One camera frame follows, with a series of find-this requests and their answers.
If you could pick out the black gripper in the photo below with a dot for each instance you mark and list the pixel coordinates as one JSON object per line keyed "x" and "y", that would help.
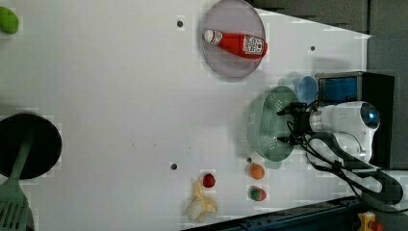
{"x": 301, "y": 123}

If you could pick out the green plastic strainer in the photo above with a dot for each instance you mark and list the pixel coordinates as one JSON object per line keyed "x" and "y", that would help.
{"x": 265, "y": 126}

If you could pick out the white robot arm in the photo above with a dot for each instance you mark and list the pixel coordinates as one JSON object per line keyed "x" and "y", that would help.
{"x": 338, "y": 139}

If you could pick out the blue cup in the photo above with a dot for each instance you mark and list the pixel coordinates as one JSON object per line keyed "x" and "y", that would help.
{"x": 307, "y": 89}

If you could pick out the black toaster oven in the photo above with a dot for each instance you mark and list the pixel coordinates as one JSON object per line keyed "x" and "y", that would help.
{"x": 376, "y": 89}

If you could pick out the orange toy fruit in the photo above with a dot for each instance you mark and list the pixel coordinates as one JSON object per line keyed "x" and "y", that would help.
{"x": 256, "y": 171}

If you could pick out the toy strawberry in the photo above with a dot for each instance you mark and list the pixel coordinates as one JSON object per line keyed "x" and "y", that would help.
{"x": 257, "y": 194}

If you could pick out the red ketchup bottle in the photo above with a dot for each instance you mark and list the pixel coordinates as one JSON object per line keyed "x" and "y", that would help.
{"x": 241, "y": 45}

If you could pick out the red toy apple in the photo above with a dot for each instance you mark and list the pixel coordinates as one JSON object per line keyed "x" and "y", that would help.
{"x": 209, "y": 180}

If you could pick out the grey round plate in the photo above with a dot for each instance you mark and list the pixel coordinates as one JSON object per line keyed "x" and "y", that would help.
{"x": 233, "y": 16}

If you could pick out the peeled toy banana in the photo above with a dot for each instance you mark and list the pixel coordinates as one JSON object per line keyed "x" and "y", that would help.
{"x": 201, "y": 205}

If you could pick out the black utensil cup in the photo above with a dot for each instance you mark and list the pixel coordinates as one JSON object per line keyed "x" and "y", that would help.
{"x": 44, "y": 153}

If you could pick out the green plastic spatula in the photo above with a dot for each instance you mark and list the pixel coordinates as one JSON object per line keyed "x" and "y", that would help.
{"x": 14, "y": 203}

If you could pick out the green toy pear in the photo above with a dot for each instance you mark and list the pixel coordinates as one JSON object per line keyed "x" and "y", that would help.
{"x": 9, "y": 22}

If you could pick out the blue metal frame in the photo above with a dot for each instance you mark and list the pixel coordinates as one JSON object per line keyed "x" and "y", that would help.
{"x": 332, "y": 215}

